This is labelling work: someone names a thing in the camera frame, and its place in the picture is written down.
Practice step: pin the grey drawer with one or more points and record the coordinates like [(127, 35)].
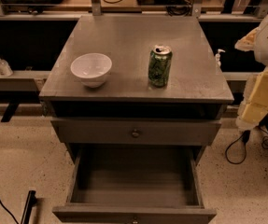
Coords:
[(182, 132), (134, 185)]

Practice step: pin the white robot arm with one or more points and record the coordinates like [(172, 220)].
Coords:
[(254, 106)]

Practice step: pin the grey wooden drawer cabinet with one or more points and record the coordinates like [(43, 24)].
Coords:
[(196, 87)]

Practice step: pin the grey top drawer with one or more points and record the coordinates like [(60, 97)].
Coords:
[(182, 132)]

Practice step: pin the green soda can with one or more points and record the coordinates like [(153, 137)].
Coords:
[(159, 65)]

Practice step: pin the white ceramic bowl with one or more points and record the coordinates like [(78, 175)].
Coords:
[(92, 69)]

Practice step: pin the white pump bottle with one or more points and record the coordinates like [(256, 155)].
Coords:
[(218, 55)]

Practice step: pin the black floor stand bar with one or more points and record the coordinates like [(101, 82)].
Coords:
[(29, 204)]

